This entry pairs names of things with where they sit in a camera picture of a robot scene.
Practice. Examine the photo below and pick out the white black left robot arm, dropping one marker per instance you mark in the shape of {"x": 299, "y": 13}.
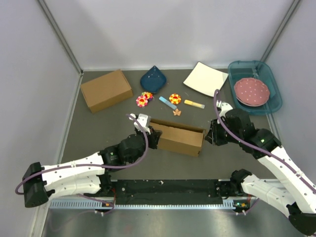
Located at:
{"x": 89, "y": 175}

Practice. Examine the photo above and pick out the brown cardboard box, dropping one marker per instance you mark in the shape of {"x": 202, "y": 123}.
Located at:
{"x": 106, "y": 91}
{"x": 179, "y": 138}

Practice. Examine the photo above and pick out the white square plate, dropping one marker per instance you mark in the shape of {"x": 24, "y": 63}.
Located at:
{"x": 205, "y": 79}

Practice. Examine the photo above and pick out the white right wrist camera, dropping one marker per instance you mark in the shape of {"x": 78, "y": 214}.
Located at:
{"x": 223, "y": 108}

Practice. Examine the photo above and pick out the teal plastic bin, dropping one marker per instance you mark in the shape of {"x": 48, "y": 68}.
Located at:
{"x": 261, "y": 71}

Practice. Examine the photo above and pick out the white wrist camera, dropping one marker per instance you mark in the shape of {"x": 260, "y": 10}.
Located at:
{"x": 143, "y": 120}
{"x": 223, "y": 108}

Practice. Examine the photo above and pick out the closed brown cardboard box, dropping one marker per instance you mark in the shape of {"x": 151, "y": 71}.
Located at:
{"x": 106, "y": 91}

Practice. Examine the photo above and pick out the orange flower plush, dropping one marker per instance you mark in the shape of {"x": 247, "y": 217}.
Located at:
{"x": 175, "y": 99}

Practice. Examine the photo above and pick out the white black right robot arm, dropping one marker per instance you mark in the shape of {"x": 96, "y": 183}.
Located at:
{"x": 297, "y": 201}

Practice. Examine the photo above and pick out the blue chalk stick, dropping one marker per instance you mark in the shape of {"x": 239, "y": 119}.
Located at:
{"x": 168, "y": 103}

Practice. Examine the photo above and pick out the dark blue ceramic bowl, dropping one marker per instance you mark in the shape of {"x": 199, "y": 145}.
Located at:
{"x": 153, "y": 80}

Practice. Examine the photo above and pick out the small brown leaf toy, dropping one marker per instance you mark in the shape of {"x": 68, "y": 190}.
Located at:
{"x": 177, "y": 112}

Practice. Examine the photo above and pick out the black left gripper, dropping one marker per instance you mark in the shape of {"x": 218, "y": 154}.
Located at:
{"x": 154, "y": 137}

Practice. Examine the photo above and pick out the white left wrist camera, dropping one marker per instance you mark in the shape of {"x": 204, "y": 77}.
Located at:
{"x": 143, "y": 120}

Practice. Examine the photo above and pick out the pink dotted plate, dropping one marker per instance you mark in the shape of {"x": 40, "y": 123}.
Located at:
{"x": 251, "y": 92}

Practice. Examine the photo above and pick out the rainbow flower plush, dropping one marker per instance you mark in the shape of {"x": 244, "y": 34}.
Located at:
{"x": 148, "y": 96}

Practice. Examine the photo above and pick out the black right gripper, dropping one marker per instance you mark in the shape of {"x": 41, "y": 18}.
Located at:
{"x": 212, "y": 136}

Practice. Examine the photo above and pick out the yellow chalk stick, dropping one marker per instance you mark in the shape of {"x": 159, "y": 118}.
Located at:
{"x": 194, "y": 104}

